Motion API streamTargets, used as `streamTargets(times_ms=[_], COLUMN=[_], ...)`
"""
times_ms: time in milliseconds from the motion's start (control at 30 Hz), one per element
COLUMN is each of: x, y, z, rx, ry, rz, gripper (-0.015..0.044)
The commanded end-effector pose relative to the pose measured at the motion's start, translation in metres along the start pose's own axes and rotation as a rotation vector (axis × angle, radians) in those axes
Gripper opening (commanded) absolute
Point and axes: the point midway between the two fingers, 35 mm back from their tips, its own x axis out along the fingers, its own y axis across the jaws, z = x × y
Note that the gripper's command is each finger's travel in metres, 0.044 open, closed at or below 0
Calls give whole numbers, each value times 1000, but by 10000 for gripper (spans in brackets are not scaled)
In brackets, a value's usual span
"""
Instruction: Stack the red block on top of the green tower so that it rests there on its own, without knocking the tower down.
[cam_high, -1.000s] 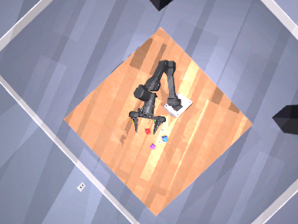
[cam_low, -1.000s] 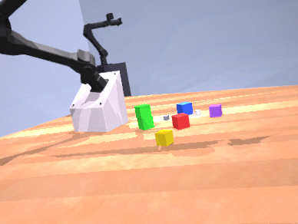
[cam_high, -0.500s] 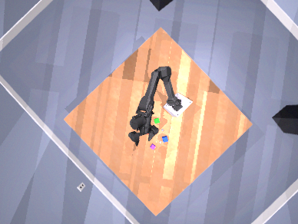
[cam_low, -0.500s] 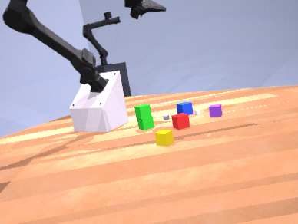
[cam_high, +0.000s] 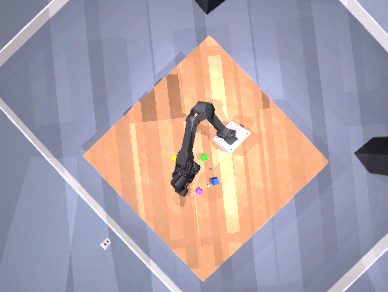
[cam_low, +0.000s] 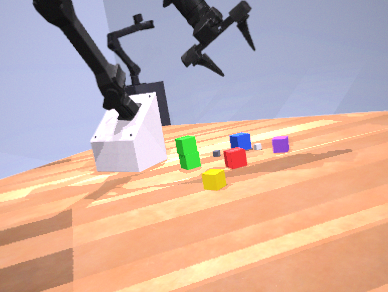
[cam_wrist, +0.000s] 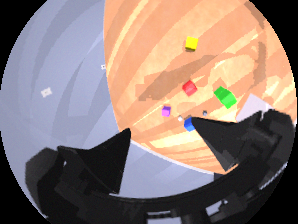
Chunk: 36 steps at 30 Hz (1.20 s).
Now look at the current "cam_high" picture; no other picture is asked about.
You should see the blue block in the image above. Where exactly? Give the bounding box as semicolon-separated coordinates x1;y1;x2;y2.
211;177;219;186

